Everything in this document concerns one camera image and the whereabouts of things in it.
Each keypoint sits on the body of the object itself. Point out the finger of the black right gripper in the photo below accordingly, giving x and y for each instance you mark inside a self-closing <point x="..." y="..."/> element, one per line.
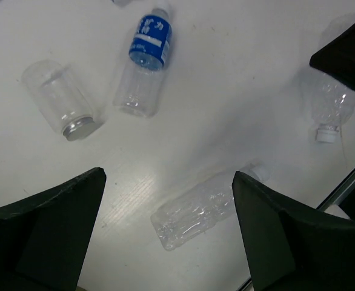
<point x="337" y="58"/>

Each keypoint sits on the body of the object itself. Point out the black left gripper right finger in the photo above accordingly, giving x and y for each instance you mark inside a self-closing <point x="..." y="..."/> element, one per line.
<point x="289" y="245"/>

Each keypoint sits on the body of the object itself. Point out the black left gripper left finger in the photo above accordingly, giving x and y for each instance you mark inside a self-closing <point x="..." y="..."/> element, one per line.
<point x="44" y="238"/>

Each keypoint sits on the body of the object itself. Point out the clear crushed bottle white cap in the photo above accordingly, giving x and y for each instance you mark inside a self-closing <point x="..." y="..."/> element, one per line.
<point x="328" y="104"/>

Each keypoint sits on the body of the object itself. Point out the clear square plastic bottle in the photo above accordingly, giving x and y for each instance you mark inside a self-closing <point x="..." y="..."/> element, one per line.
<point x="194" y="212"/>

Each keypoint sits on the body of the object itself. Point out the blue label plastic bottle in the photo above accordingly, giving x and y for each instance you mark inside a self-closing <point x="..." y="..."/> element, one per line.
<point x="148" y="54"/>

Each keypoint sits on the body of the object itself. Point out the aluminium table edge rail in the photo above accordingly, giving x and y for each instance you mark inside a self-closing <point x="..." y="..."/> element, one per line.
<point x="339" y="193"/>

